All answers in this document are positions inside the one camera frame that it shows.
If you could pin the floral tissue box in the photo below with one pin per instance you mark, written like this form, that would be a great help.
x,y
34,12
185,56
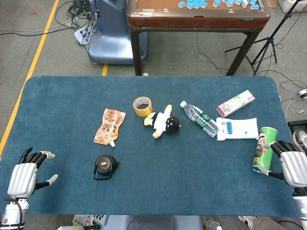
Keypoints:
x,y
235,103

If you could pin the black tripod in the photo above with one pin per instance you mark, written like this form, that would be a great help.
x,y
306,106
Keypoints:
x,y
287,16

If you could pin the wooden chair leg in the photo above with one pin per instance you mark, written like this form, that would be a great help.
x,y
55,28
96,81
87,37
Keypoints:
x,y
33,6

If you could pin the white faced mahjong tile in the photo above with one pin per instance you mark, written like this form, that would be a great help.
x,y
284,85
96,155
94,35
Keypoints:
x,y
244,4

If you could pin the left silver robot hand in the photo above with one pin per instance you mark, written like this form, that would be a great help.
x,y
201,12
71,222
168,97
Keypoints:
x,y
22,177

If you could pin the blue mahjong tile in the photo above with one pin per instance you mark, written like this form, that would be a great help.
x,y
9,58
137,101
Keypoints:
x,y
229,2
254,6
216,3
203,4
195,5
189,5
181,3

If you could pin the cardboard box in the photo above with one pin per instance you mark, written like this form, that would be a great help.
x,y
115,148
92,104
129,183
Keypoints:
x,y
272,3

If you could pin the orange snack pouch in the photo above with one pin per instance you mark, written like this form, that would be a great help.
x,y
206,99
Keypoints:
x,y
109,127

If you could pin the green chips can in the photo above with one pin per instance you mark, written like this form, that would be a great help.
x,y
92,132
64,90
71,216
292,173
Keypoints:
x,y
263,154

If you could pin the yellow tape roll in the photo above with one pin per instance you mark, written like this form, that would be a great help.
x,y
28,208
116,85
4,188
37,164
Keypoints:
x,y
144,111

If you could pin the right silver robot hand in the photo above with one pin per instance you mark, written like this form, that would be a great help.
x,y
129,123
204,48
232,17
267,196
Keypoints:
x,y
293,167

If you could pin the black white plush toy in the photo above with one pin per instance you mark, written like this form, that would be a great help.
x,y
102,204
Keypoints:
x,y
160,122

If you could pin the grey sneaker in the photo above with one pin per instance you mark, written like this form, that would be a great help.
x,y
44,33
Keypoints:
x,y
299,137

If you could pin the brown mahjong table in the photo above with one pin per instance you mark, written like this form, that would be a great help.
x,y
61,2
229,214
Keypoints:
x,y
192,22

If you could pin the black pan with sausage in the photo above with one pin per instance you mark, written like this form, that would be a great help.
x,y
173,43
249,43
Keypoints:
x,y
108,169

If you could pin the blue grey robot torso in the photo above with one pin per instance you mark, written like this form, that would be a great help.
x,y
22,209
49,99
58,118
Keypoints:
x,y
153,224

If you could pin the checkerboard sheet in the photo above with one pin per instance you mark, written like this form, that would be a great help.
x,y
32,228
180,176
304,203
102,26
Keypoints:
x,y
100,219

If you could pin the black box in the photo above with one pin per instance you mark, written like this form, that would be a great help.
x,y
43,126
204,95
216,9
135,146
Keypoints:
x,y
294,124

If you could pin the white power adapter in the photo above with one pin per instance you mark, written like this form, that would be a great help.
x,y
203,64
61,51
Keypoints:
x,y
303,93

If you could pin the white box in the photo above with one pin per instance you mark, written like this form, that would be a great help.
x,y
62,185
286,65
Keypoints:
x,y
295,6

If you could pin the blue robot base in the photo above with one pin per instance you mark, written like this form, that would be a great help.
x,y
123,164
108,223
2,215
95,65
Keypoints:
x,y
112,43

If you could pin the blue table mat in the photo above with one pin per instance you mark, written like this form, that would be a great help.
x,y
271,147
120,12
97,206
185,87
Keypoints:
x,y
168,179

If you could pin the white power strip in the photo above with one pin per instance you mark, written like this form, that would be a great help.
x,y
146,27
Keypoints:
x,y
81,33

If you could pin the white wet wipes pack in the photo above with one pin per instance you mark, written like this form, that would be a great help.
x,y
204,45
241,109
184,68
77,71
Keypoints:
x,y
239,129

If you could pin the small clear plastic bottle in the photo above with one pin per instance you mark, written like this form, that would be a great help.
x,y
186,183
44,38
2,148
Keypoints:
x,y
213,225

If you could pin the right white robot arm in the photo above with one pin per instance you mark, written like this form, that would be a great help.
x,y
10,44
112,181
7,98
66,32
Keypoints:
x,y
301,203

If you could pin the clear water bottle green label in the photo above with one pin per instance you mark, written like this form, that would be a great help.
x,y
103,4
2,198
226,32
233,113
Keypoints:
x,y
199,116

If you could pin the green white plastic bag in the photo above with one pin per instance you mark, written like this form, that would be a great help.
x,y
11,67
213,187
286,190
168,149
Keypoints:
x,y
82,221

